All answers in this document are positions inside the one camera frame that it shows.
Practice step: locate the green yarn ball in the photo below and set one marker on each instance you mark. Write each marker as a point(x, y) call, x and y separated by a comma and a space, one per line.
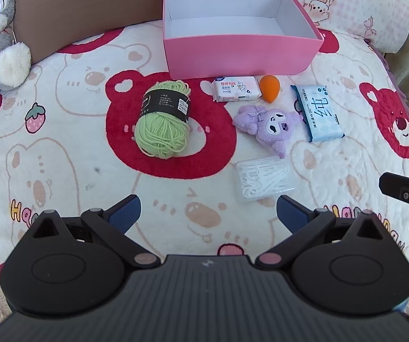
point(158, 135)

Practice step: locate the orange makeup sponge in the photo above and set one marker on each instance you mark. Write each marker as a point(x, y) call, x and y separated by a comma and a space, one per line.
point(270, 89)

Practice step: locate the blue wet wipes pack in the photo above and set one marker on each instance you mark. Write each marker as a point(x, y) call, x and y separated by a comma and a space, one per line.
point(320, 114)

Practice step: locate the pink checked pillow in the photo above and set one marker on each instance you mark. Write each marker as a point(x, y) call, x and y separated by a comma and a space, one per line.
point(350, 0)

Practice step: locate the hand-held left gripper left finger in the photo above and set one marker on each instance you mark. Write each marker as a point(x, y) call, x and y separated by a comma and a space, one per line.
point(126, 213)

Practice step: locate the bear printed blanket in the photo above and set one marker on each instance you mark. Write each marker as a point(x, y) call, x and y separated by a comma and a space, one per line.
point(65, 149)

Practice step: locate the brown pillow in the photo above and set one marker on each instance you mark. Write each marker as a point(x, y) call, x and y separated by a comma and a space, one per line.
point(83, 7)

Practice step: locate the white wet tissue pack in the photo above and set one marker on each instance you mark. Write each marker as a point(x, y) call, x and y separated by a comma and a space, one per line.
point(234, 91)

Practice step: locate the pink cardboard box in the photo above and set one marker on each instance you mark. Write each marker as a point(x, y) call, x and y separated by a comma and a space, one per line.
point(226, 57)

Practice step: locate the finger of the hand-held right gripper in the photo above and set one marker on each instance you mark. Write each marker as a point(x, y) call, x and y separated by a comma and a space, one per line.
point(400, 187)

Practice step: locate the purple plush toy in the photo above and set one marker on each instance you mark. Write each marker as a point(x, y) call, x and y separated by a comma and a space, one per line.
point(261, 124)

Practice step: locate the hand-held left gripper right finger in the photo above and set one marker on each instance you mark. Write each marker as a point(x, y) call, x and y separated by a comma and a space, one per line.
point(291, 213)

